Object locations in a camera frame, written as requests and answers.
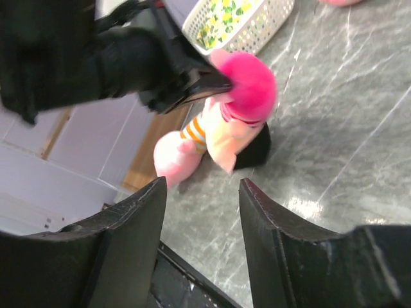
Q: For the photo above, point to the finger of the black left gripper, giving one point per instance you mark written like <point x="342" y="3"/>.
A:
<point x="180" y="57"/>
<point x="176" y="96"/>

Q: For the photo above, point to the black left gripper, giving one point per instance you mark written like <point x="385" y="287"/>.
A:
<point x="59" y="53"/>

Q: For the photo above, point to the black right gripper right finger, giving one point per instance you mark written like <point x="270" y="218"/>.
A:
<point x="295" y="263"/>

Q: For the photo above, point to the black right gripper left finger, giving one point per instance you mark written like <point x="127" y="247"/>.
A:
<point x="106" y="260"/>

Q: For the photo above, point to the black-haired doll face-up plush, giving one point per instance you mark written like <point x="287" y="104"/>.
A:
<point x="236" y="130"/>

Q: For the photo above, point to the pink pig plush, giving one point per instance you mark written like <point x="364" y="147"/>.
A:
<point x="178" y="153"/>
<point x="340" y="3"/>

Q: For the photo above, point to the lemon print cloth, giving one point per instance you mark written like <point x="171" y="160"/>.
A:
<point x="221" y="20"/>

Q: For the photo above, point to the white perforated plastic basket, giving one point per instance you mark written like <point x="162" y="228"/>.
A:
<point x="252" y="32"/>

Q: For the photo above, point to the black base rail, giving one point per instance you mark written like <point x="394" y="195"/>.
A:
<point x="176" y="284"/>

